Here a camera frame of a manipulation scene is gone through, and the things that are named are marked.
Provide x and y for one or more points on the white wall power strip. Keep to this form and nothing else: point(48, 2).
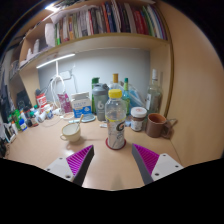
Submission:
point(66, 74)

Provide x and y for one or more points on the under-shelf light bar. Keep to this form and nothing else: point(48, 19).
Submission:
point(55, 61)

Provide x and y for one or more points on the cream cup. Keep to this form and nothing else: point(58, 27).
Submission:
point(70, 134)

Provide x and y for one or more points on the small dark bottle red label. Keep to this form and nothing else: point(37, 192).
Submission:
point(33, 119)

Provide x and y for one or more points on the pale blue round lid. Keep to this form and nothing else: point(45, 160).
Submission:
point(88, 118)

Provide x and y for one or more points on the red and white canister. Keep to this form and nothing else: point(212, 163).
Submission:
point(41, 100)

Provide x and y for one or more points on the dark green bottle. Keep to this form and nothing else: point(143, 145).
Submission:
point(95, 81)

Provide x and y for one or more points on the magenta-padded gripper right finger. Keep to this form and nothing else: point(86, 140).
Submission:
point(146, 160)

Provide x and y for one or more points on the metal spoon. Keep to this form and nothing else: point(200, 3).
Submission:
point(171, 122)

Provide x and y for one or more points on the tall clear glass bottle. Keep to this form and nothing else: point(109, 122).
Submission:
point(154, 96)

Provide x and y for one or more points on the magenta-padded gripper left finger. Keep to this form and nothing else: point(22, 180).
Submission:
point(78, 160)

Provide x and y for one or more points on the wooden spoon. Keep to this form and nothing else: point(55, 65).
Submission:
point(80, 120)

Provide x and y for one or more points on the brown jar with white lid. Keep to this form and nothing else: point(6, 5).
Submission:
point(138, 120)

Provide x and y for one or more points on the upper light bar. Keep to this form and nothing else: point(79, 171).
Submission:
point(51, 7)

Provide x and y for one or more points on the clear blue plastic bag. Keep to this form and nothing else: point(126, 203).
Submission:
point(137, 96)

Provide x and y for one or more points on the blue bottle with yellow cap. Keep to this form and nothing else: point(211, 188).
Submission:
point(115, 80)

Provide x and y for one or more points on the brown mug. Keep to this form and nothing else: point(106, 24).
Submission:
point(155, 126)

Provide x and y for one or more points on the wooden wardrobe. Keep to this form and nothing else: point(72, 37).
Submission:
point(196, 93)

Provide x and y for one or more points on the green glass bottle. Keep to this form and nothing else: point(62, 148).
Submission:
point(126, 98)

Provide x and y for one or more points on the flat round red coaster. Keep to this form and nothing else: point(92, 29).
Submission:
point(108, 146)

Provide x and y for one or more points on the small white bottle blue cap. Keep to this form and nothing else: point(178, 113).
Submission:
point(22, 125)

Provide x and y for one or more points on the magenta pouch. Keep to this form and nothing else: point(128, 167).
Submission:
point(64, 103)

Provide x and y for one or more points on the small green bottle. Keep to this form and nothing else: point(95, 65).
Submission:
point(17, 118)

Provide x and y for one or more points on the clear bottle with yellow cap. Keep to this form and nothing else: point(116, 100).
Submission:
point(115, 123)

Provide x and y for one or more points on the blue and white box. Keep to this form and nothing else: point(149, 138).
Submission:
point(81, 105)

